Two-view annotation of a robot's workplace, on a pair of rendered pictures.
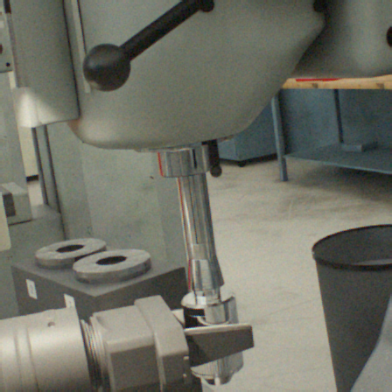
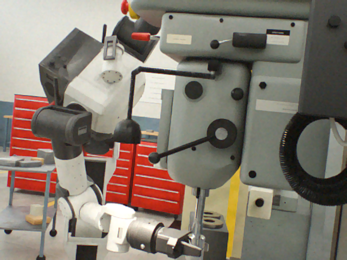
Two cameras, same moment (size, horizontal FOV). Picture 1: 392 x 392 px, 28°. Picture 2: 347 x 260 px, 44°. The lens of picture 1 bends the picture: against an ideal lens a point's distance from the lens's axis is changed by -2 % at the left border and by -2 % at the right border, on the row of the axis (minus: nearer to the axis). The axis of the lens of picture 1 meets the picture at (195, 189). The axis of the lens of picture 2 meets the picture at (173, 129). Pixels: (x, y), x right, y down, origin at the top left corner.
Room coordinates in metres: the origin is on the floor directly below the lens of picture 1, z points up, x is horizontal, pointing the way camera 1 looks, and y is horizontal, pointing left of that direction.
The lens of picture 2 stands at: (-0.29, -0.60, 1.50)
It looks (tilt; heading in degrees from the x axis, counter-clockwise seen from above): 3 degrees down; 37
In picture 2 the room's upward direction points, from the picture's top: 6 degrees clockwise
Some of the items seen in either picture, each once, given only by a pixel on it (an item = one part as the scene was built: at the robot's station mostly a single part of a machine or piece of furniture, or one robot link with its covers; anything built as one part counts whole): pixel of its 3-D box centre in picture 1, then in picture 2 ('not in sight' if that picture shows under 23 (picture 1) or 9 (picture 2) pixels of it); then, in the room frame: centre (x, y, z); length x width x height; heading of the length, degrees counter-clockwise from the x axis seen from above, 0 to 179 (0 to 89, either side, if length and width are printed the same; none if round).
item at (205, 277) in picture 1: (199, 233); (199, 215); (0.66, 0.00, 1.23); 0.03 x 0.03 x 0.11
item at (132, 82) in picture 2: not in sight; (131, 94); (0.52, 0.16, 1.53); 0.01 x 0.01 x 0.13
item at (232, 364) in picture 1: (213, 336); (194, 249); (0.65, 0.00, 1.13); 0.05 x 0.05 x 0.06
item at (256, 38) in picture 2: not in sight; (238, 42); (0.56, -0.11, 1.66); 0.12 x 0.04 x 0.04; 115
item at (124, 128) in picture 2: not in sight; (128, 130); (0.52, 0.16, 1.43); 0.07 x 0.07 x 0.06
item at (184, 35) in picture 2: not in sight; (233, 44); (0.67, -0.03, 1.68); 0.34 x 0.24 x 0.10; 115
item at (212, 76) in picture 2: not in sight; (176, 72); (0.46, -0.02, 1.58); 0.17 x 0.01 x 0.01; 129
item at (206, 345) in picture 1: (218, 344); (189, 250); (0.62, 0.00, 1.14); 0.06 x 0.02 x 0.03; 102
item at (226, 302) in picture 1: (208, 301); (196, 237); (0.66, 0.00, 1.17); 0.05 x 0.05 x 0.01
